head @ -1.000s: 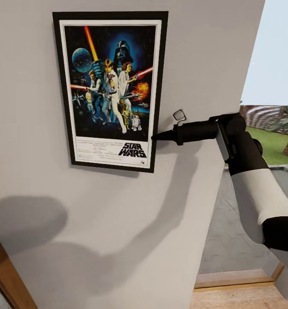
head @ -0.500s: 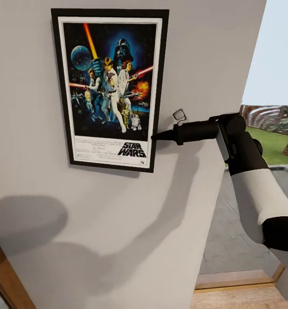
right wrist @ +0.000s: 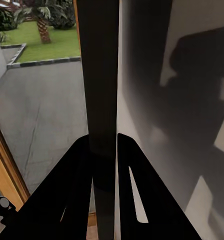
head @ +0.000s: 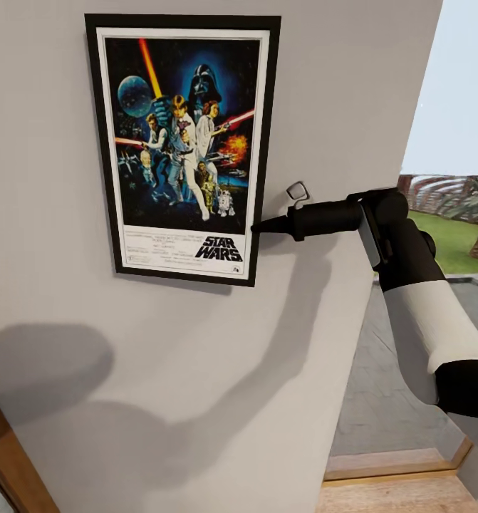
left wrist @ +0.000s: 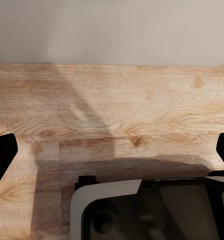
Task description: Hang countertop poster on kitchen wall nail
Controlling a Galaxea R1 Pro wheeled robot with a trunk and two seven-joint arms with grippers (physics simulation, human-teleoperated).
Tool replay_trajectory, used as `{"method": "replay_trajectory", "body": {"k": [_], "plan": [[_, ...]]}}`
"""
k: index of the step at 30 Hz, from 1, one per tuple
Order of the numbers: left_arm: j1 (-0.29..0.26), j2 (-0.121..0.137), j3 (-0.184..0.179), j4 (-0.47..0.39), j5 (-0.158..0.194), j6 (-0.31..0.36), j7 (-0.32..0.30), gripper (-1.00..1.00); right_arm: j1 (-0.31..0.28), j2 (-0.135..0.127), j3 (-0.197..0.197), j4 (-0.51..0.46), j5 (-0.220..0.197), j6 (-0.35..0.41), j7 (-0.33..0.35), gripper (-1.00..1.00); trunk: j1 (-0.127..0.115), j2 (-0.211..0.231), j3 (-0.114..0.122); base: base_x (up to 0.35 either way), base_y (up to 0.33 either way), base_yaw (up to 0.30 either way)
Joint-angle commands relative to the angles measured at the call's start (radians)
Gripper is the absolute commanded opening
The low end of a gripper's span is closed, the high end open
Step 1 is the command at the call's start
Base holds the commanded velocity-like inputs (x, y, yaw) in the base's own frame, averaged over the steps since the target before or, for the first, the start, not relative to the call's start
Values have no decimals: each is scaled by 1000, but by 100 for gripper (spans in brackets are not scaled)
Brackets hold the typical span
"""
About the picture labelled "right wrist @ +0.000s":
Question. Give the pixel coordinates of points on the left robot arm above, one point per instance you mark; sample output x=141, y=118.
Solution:
x=7, y=210

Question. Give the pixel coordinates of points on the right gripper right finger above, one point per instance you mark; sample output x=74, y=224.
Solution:
x=166, y=220

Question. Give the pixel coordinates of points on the poster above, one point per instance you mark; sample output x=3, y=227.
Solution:
x=98, y=22

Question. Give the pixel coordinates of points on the door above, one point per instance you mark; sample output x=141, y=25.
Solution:
x=42, y=95

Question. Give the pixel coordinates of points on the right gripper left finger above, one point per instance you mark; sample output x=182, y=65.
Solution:
x=59, y=208

